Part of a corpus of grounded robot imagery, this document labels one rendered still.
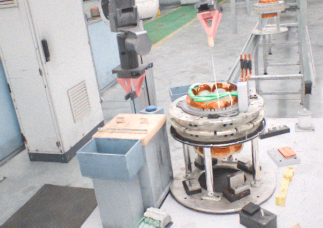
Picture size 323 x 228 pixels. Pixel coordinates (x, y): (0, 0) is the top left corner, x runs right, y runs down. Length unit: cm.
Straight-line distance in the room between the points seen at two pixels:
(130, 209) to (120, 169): 15
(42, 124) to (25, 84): 39
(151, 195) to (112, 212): 14
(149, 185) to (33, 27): 226
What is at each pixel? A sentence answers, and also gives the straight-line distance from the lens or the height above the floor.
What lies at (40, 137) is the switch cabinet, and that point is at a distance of 359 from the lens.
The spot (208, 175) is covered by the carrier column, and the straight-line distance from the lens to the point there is 124.
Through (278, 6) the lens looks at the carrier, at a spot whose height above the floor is 106.
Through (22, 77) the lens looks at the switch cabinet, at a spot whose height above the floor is 85.
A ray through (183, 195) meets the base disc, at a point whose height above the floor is 80.
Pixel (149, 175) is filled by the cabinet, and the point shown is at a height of 93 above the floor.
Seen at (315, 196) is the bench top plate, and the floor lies 78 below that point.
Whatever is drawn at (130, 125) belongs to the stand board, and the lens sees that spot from 126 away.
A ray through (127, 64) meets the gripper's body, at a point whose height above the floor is 129.
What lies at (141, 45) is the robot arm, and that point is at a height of 135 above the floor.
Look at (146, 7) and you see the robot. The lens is 156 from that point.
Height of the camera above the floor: 154
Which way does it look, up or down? 19 degrees down
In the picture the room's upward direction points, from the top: 8 degrees counter-clockwise
